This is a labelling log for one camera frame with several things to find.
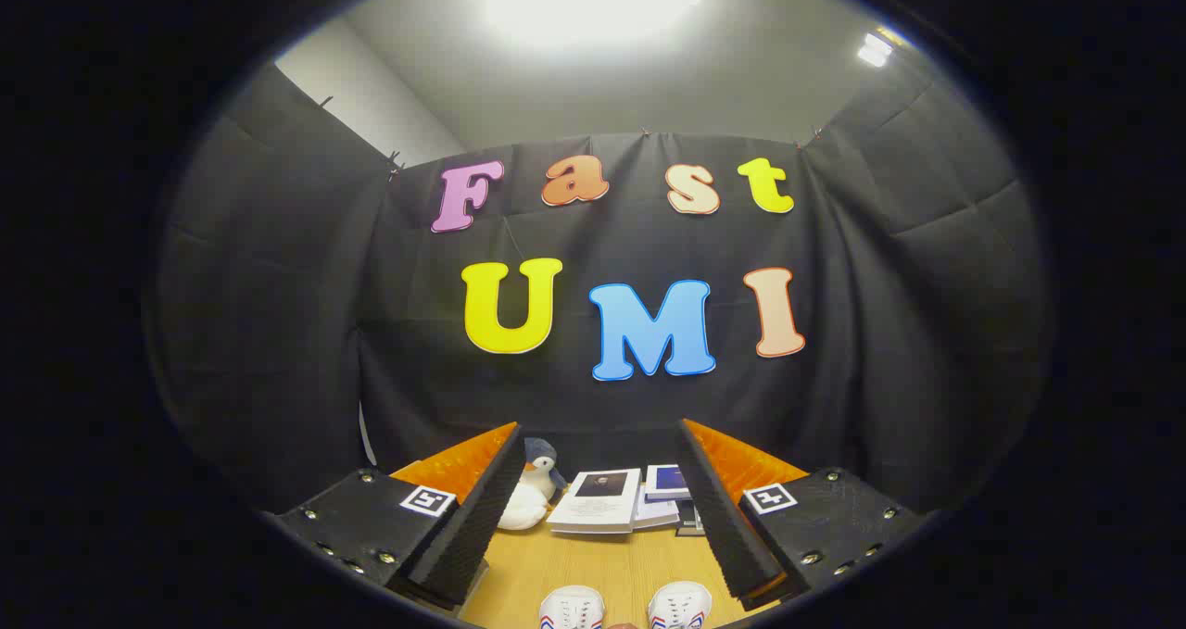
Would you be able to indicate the small ceiling light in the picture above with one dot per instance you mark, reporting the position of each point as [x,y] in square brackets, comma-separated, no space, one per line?
[874,50]

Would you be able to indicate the white canvas shoe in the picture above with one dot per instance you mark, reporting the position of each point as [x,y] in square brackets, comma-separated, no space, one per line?
[679,606]
[573,608]

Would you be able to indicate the plush penguin toy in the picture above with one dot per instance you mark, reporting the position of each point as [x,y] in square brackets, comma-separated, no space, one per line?
[523,509]

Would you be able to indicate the white book with dark portrait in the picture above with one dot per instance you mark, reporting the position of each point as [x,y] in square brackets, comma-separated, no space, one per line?
[598,504]

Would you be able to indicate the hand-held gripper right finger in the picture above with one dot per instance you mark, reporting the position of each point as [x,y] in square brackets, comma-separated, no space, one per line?
[727,527]

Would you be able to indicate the plain white book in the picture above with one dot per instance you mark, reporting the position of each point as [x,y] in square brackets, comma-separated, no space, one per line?
[653,515]

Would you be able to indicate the dark grey book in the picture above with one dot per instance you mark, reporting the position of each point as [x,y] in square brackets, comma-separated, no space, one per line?
[687,527]

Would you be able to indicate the book with blue picture cover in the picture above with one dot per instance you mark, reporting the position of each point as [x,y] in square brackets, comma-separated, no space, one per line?
[665,481]

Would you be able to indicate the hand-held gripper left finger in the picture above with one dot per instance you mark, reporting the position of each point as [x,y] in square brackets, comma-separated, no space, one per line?
[473,536]

